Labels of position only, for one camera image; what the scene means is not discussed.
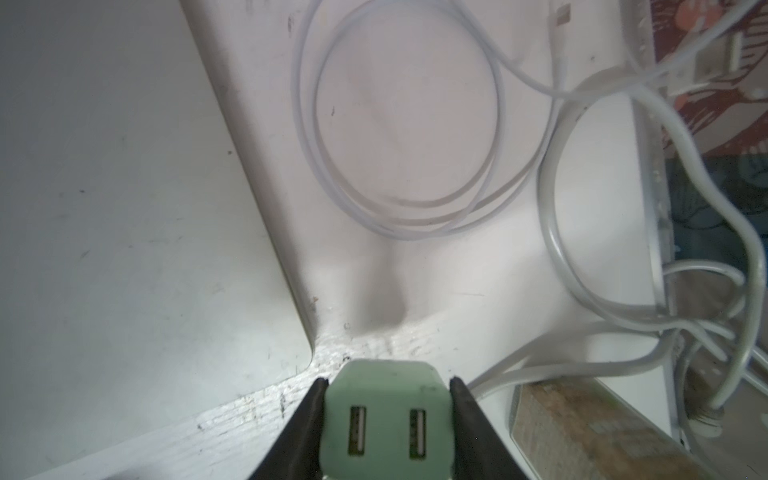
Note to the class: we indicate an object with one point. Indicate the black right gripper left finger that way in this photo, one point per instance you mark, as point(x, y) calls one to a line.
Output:
point(295, 452)

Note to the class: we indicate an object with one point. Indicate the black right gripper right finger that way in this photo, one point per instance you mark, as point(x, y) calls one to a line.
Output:
point(480, 454)

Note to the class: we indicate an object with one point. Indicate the green USB charger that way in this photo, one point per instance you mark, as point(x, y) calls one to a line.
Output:
point(386, 419)

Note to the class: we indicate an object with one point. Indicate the brown spice jar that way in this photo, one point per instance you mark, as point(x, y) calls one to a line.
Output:
point(580, 429)

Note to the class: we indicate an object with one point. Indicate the silver laptop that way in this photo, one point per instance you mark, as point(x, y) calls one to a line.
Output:
point(139, 284)

